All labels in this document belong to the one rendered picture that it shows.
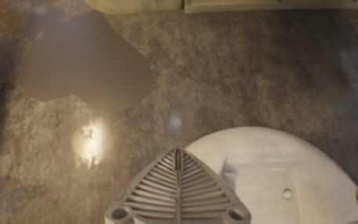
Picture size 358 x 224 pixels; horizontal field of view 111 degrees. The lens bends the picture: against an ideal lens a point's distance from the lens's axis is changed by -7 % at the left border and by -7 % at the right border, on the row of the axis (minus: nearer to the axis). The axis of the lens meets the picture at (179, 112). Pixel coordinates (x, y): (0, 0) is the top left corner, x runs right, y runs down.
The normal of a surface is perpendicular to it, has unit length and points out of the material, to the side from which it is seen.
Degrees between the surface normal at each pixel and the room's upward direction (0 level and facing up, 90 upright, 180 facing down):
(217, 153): 34
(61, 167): 0
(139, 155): 0
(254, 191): 1
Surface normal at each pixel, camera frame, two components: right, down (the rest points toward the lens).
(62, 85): 0.01, -0.25
